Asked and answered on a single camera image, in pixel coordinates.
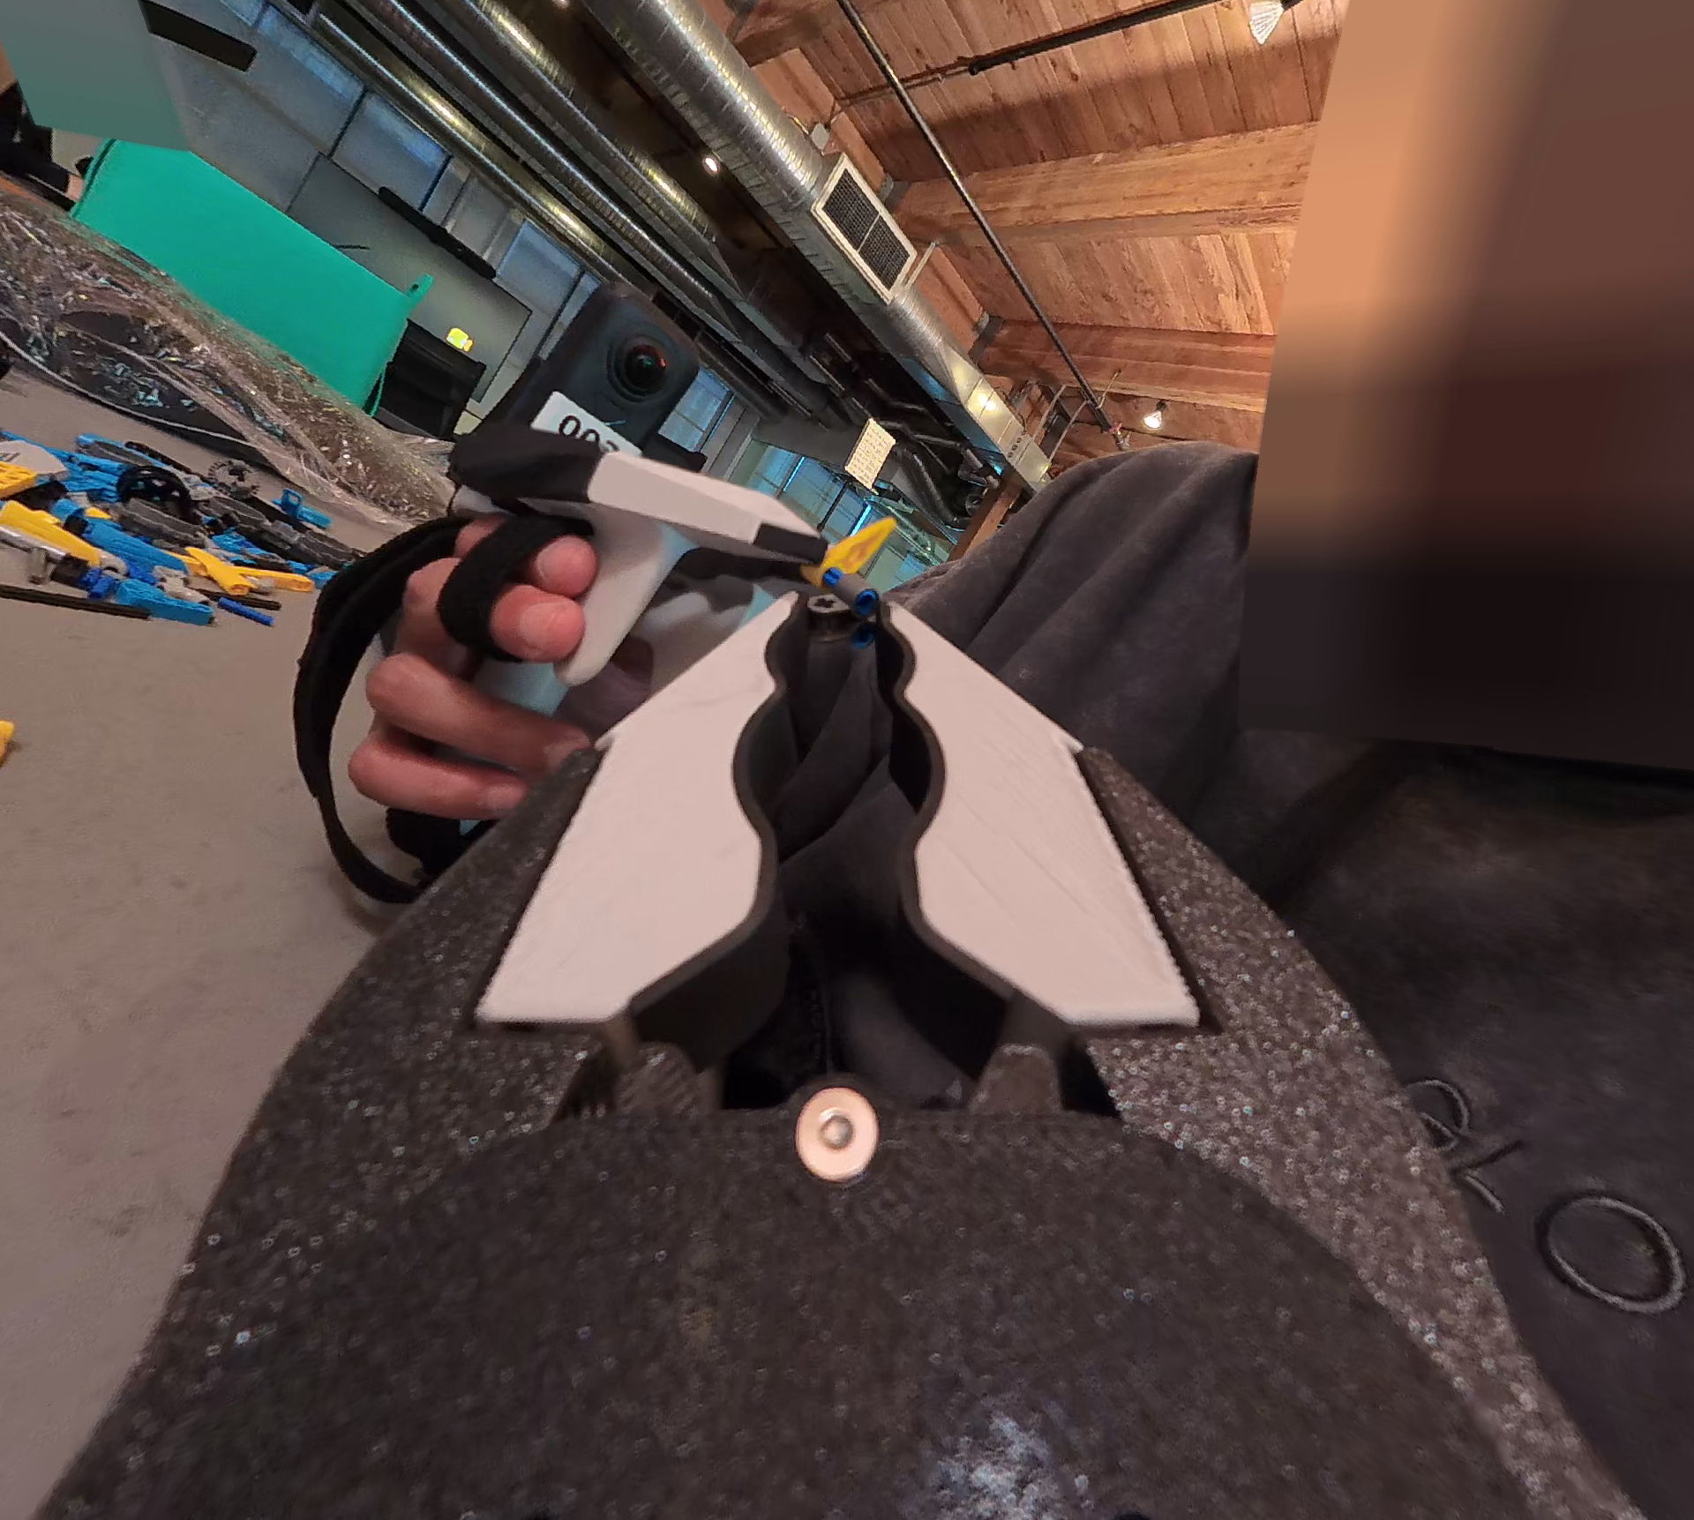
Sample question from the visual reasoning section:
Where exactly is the black ceiling light rail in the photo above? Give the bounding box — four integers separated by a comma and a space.
969, 0, 1369, 78

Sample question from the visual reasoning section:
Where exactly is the person's right forearm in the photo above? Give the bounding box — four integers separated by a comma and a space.
901, 442, 1268, 873

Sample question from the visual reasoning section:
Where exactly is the person's right hand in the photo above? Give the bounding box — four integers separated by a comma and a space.
349, 511, 598, 821

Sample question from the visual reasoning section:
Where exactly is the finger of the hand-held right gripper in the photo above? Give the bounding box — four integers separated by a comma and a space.
590, 452, 827, 568
632, 568, 798, 692

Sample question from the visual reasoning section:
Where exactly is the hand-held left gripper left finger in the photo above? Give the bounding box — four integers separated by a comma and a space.
472, 601, 812, 1031

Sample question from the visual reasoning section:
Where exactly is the black ceiling pipe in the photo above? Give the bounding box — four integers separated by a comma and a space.
725, 0, 1128, 447

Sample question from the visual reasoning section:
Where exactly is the grey connector brick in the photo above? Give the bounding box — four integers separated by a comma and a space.
798, 571, 875, 650

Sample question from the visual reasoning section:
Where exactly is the pile of building bricks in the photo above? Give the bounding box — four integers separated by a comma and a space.
0, 428, 349, 625

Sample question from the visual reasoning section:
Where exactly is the silver ventilation duct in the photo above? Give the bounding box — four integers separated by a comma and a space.
130, 0, 1061, 492

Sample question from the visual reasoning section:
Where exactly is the teal green panel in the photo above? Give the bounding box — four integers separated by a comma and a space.
74, 136, 438, 417

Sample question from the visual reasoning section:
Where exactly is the yellow long wedge brick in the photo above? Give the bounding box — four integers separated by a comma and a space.
821, 516, 901, 591

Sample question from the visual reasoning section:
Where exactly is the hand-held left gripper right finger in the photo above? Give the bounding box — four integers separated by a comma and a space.
875, 601, 1204, 1031

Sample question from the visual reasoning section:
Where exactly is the clear plastic bag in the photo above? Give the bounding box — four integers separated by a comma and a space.
0, 192, 457, 496

